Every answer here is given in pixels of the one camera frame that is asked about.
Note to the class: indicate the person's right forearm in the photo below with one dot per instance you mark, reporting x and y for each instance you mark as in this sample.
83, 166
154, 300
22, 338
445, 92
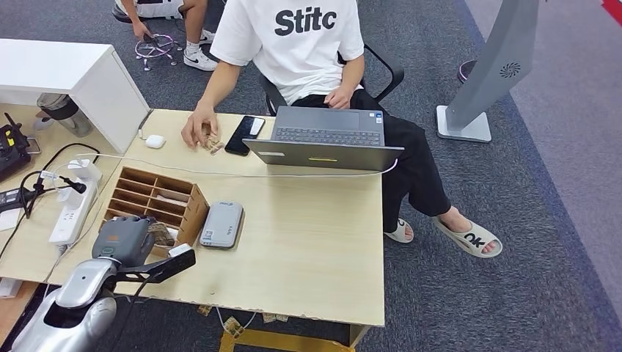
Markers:
218, 87

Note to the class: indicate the black office chair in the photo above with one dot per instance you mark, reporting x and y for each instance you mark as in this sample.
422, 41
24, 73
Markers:
393, 75

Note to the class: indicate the round pink-rimmed base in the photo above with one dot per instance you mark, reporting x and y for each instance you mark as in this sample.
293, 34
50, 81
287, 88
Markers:
463, 73

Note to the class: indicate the grey card reader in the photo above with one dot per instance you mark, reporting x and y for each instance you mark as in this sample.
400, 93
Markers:
221, 225

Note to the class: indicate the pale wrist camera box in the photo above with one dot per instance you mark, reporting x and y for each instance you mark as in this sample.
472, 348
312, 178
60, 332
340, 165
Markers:
167, 265

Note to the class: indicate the person's left hand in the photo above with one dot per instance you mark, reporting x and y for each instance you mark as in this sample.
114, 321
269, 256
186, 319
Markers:
337, 98

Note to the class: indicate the white charger plug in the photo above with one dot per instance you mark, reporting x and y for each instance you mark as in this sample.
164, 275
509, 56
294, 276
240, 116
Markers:
83, 170

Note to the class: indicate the grey kiosk stand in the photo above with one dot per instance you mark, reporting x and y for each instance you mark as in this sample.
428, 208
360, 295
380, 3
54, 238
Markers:
491, 73

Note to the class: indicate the white earbuds case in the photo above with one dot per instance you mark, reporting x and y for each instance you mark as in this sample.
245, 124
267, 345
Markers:
155, 142

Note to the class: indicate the person's left forearm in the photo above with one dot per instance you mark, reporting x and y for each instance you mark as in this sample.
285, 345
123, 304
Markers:
352, 73

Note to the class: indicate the black plug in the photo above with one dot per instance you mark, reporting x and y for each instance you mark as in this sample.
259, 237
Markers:
75, 186

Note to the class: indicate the black power brick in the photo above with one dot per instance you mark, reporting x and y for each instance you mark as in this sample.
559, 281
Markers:
12, 200

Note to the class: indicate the grey drinking bottle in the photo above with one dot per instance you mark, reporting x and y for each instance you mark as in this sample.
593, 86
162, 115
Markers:
65, 114

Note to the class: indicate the white power adapter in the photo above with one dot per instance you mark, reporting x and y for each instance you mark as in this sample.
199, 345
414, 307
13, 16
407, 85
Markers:
69, 198

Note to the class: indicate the black handheld device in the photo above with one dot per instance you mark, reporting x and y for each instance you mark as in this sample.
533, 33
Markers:
9, 150

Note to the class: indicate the yellow frame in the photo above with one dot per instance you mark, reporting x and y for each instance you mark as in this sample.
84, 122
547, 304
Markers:
282, 341

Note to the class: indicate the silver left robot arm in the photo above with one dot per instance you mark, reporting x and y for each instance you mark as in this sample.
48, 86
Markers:
73, 306

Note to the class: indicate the black smartphone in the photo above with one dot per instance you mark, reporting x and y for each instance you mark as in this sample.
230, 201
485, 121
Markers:
243, 138

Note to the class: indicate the wooden slotted organizer box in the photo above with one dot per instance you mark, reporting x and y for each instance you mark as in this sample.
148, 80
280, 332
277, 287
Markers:
193, 218

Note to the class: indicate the grey laptop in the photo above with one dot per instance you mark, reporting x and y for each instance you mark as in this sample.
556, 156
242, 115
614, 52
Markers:
325, 156

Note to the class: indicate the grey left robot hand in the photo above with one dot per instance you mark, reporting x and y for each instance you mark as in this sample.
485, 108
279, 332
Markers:
124, 240

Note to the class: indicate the beige slipper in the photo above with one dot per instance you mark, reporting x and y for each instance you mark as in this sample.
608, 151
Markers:
471, 239
398, 232

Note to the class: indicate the beige left slipper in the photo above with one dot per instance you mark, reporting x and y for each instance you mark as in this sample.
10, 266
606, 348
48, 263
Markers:
471, 239

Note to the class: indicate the white box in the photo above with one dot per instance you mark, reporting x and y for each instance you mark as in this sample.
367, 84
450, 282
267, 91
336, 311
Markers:
9, 287

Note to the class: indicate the white power strip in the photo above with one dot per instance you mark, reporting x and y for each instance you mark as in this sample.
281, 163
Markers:
70, 221

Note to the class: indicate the white cabinet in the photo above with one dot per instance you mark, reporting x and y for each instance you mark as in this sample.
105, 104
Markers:
73, 73

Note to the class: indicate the person's right hand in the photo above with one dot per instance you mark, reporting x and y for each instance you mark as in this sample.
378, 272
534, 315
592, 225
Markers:
199, 126

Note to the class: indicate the patterned room key card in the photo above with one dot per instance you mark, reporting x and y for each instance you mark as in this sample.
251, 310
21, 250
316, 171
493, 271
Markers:
163, 235

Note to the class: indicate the beige thin card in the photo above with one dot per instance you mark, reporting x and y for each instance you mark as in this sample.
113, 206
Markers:
171, 199

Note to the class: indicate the person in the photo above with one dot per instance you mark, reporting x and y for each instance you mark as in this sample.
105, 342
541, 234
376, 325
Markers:
291, 63

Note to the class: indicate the person crouching in background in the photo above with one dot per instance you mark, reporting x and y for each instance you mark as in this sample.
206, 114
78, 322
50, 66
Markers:
194, 29

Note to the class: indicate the beige right slipper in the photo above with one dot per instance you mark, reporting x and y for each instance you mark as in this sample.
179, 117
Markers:
398, 232

